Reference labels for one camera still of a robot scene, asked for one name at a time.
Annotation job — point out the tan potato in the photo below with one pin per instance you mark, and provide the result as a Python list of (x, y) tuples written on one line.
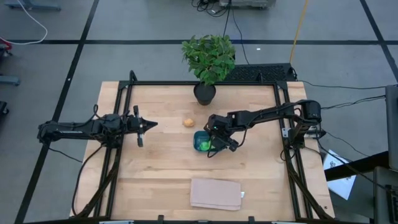
[(188, 123)]

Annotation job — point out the black perforated computer case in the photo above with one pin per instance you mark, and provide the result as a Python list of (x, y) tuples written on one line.
[(258, 73)]

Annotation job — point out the white paper sheets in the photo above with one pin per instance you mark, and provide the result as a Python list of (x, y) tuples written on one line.
[(340, 186)]

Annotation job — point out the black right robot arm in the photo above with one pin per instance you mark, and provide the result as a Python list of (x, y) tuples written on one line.
[(270, 113)]

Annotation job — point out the white arm base bracket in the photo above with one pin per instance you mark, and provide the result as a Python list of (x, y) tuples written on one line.
[(285, 132)]

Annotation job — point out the teal plastic tupperware tub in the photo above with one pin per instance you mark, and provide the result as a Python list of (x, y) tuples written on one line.
[(199, 137)]

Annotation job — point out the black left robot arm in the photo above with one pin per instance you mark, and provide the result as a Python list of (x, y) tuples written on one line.
[(71, 130)]

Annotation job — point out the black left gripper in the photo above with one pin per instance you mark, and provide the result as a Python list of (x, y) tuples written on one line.
[(136, 124)]

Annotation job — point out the black table clamp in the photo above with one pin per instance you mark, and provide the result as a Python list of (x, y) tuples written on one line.
[(251, 219), (160, 218)]

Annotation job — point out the red object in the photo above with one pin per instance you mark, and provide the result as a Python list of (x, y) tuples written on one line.
[(4, 46)]

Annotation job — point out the black aluminium table frame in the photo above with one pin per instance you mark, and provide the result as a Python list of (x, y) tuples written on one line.
[(155, 83)]

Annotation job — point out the green lime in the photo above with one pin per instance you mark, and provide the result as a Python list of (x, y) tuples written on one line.
[(205, 146)]

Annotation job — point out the grey stand foot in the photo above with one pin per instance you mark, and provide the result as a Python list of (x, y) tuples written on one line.
[(9, 80)]

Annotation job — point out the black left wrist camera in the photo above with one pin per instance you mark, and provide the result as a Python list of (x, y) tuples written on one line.
[(112, 119)]

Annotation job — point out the grey equipment box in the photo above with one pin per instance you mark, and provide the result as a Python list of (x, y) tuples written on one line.
[(248, 3)]

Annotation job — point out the green plant in black pot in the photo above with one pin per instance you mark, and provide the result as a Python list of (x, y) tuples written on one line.
[(208, 56)]

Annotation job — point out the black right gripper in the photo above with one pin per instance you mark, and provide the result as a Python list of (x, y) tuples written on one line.
[(228, 143)]

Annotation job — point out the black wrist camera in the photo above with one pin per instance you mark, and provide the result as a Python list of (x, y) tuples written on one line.
[(219, 121), (112, 119)]

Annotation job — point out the black bar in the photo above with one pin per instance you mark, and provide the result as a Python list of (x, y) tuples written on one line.
[(357, 166)]

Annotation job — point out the folded pink cloth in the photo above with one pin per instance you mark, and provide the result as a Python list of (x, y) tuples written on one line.
[(214, 193)]

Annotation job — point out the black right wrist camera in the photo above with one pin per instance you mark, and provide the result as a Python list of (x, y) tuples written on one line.
[(219, 121)]

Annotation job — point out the grey stand base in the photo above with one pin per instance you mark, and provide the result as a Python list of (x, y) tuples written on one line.
[(31, 4)]

